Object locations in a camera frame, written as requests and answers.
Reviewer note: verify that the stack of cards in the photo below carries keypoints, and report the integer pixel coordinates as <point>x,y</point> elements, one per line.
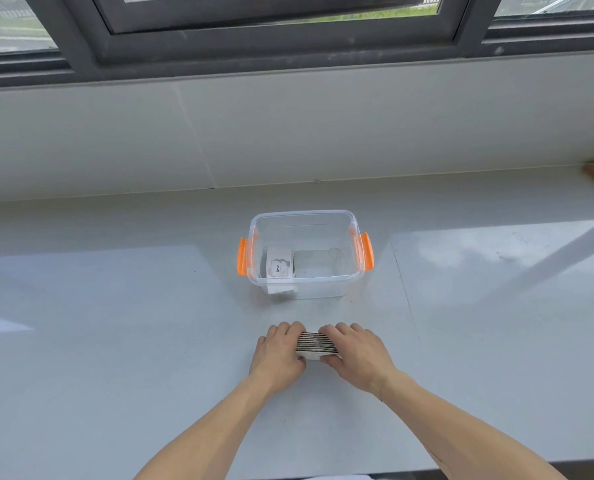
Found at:
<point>316,344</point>

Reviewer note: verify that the person's right hand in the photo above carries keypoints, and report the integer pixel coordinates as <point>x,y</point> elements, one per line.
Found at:
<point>362,355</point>

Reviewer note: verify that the person's right forearm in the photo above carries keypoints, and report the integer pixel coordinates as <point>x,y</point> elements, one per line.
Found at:
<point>457,427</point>

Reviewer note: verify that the clear plastic storage box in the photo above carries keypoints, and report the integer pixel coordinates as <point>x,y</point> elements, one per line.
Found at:
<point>304,254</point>

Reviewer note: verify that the white card pile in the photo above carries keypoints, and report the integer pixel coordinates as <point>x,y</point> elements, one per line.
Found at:
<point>278,269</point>

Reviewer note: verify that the person's left hand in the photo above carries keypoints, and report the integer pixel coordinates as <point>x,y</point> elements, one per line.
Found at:
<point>274,359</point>

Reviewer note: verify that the person's left thumb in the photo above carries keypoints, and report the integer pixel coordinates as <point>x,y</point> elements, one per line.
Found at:
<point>300,361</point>

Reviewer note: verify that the person's right thumb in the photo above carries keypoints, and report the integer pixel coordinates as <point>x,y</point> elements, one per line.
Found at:
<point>332,360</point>

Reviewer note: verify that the dark grey window frame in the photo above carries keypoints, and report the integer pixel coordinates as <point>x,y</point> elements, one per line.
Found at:
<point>287,32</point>

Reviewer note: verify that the orange box latch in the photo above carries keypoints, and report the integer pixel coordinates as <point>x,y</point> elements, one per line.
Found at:
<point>242,256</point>
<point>366,251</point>

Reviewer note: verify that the person's left forearm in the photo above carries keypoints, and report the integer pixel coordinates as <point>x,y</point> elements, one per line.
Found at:
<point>204,434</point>

